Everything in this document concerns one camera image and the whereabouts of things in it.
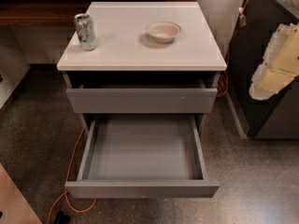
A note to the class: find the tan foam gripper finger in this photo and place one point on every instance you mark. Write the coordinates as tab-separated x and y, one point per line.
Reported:
280	65

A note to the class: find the grey drawer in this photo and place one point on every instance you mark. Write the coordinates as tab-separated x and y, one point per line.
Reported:
143	156
141	100

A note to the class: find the grey top drawer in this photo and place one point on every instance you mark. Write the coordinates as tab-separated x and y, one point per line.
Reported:
141	100

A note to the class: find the dark cabinet on right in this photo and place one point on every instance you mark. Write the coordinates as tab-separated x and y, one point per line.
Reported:
278	116

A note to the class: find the white tag on cabinet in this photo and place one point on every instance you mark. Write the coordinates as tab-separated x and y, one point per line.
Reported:
242	17

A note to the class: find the white paper bowl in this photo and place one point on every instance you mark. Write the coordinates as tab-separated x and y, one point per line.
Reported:
163	31

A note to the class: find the green white soda can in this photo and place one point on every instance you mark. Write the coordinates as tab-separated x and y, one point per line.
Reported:
85	31

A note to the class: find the wooden board corner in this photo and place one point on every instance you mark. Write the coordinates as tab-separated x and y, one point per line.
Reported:
14	208

